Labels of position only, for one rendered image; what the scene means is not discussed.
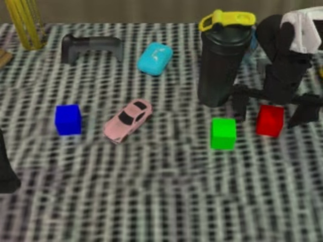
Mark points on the pink toy car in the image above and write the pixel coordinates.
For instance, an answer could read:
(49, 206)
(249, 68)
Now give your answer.
(128, 121)

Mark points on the black object at edge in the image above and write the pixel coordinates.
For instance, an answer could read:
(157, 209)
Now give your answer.
(6, 166)

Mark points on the blue cube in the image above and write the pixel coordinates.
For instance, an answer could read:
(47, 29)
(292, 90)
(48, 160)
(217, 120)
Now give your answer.
(68, 119)

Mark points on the black shaker bottle yellow lid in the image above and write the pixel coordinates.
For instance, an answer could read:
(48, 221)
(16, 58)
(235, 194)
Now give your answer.
(223, 60)

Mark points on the wooden board corner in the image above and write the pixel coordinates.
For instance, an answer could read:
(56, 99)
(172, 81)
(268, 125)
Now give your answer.
(3, 57)

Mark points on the green cube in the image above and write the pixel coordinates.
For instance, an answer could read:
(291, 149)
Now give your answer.
(223, 133)

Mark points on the black and white checkered cloth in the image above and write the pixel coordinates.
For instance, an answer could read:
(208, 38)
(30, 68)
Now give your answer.
(151, 164)

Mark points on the cyan soap box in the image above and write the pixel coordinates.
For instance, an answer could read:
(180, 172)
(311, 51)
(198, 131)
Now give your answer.
(155, 58)

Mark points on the red cube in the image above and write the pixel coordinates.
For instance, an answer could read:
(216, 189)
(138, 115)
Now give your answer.
(270, 120)

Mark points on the black game controller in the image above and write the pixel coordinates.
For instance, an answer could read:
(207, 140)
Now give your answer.
(90, 49)

